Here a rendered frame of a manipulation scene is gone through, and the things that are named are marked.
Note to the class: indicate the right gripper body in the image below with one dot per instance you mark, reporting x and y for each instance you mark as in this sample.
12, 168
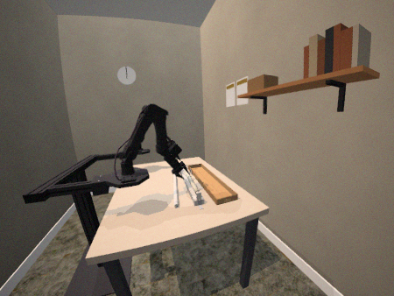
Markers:
177, 166

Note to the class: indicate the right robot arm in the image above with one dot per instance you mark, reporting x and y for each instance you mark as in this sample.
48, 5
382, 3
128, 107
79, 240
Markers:
130, 150

